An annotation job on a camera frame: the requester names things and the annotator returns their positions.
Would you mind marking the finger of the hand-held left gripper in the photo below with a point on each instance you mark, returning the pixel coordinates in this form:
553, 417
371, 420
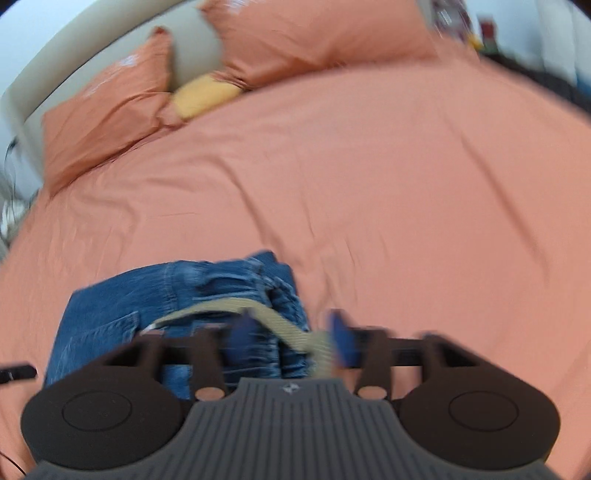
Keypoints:
18, 373

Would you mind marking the beige webbing belt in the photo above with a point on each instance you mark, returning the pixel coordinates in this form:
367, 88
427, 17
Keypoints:
281, 330

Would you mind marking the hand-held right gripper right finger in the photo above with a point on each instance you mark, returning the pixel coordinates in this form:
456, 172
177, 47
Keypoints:
342, 340

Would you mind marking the yellow pillow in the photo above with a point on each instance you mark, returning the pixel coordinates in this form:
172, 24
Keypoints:
203, 96

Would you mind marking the beige padded headboard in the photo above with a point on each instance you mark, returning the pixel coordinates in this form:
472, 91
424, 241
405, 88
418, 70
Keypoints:
83, 50

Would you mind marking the orange pillow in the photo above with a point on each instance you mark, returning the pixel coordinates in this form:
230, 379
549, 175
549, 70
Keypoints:
318, 37
106, 110

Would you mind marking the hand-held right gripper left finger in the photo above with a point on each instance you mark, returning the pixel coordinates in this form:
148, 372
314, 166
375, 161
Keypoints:
242, 336

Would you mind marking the background clutter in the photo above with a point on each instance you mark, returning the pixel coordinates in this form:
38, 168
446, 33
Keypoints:
466, 23

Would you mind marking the blue denim pants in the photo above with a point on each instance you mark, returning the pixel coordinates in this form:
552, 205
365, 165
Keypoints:
138, 314

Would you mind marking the orange bed sheet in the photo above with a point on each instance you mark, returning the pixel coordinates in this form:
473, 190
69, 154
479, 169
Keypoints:
369, 194

